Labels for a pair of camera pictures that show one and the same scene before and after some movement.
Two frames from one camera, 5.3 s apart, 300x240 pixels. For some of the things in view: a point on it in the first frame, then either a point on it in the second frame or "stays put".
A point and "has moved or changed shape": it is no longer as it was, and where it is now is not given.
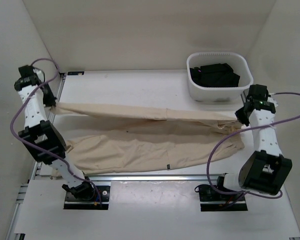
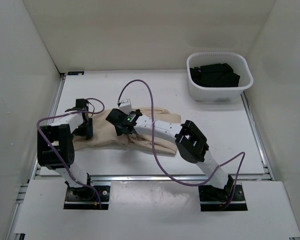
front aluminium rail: x=140 y=178 stays put
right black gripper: x=241 y=118 to x=118 y=131
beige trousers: x=105 y=140 has moved or changed shape
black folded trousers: x=214 y=75 stays put
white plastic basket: x=218 y=76 stays put
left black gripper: x=50 y=100 to x=88 y=132
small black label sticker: x=75 y=73 stays put
